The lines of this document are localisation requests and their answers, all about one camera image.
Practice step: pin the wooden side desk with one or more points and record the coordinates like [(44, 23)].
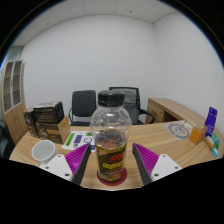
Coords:
[(170, 108)]

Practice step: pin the black padded office chair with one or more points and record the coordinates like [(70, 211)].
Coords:
[(83, 103)]

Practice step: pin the green flat box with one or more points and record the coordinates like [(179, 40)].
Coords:
[(216, 140)]

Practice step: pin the small yellow box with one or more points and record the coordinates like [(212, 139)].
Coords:
[(209, 143)]

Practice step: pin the small blue box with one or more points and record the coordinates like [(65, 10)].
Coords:
[(215, 152)]

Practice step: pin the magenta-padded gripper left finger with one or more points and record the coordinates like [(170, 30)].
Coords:
[(60, 165)]

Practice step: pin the small dark brown box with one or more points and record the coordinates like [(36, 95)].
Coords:
[(30, 123)]

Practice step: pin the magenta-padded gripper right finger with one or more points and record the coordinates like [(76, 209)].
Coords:
[(163, 165)]

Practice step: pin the grey mesh office chair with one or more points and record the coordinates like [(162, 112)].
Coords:
[(135, 106)]

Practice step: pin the wooden glass-door cabinet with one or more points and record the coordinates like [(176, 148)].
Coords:
[(15, 116)]

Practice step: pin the clear black-capped drink bottle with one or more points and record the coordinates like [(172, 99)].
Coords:
[(110, 133)]

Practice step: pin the white mug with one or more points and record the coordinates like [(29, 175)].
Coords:
[(45, 151)]

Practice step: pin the green and purple printed sheet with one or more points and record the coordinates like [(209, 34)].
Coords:
[(76, 140)]

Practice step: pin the small orange box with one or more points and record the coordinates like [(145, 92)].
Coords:
[(197, 134)]

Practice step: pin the purple standing sign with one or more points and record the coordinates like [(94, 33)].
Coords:
[(211, 121)]

